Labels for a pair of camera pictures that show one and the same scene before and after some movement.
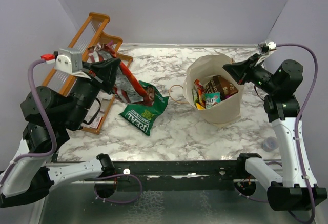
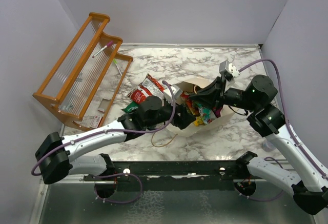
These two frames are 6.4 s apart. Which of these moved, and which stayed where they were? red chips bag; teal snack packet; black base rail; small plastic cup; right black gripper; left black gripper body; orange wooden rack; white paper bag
Moved: white paper bag; teal snack packet; red chips bag; left black gripper body; right black gripper
Stayed: small plastic cup; black base rail; orange wooden rack
